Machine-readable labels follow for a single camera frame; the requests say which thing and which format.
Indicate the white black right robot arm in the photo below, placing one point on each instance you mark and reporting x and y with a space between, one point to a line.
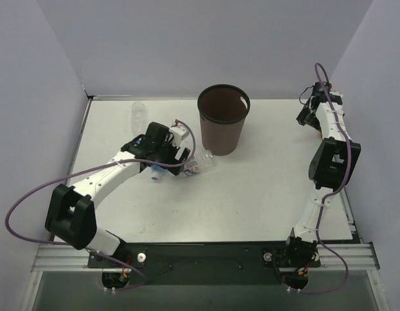
330 169

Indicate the clear unlabelled plastic bottle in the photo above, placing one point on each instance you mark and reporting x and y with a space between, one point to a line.
139 118

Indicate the brown plastic bin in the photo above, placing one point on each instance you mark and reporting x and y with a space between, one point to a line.
223 109

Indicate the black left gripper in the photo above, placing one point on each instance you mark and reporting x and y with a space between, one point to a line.
173 159

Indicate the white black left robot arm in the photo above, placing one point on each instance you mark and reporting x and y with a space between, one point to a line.
72 210

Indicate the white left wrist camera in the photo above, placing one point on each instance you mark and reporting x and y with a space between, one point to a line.
179 133

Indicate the clear bottle orange blue label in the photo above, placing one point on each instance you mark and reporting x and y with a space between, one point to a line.
201 162

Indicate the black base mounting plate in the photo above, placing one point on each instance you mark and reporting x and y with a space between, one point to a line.
214 263

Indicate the aluminium front rail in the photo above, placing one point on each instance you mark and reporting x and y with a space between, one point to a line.
66 258

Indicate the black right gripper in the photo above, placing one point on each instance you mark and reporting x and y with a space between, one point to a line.
305 116

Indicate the aluminium table edge rail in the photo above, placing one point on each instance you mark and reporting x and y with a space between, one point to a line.
105 127

